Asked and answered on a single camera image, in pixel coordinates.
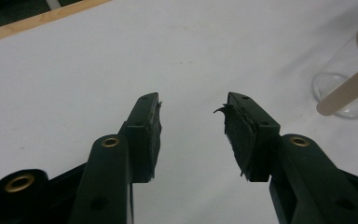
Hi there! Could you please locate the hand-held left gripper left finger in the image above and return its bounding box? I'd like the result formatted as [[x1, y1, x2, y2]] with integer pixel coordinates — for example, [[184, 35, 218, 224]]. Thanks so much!
[[69, 91, 163, 224]]

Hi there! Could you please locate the clear glass cup beige handle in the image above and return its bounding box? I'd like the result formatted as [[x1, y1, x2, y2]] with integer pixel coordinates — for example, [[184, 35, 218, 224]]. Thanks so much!
[[311, 15, 358, 119]]

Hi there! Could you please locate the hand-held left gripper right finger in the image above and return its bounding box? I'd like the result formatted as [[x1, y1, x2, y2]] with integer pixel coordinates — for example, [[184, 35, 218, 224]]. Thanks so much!
[[213, 91, 358, 224]]

